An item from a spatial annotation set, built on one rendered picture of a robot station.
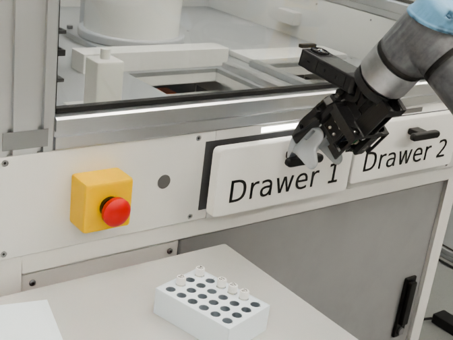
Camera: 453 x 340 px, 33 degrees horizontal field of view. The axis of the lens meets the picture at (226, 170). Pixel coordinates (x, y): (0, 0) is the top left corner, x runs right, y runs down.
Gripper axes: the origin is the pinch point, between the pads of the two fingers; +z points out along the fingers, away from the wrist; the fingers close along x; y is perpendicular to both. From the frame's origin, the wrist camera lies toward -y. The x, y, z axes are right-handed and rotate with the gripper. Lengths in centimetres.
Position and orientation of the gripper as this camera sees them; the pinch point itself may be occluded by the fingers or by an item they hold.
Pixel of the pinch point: (298, 149)
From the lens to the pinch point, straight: 118.9
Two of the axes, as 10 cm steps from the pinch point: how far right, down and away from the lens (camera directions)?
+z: -4.5, 5.4, 7.1
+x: 7.9, -1.3, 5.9
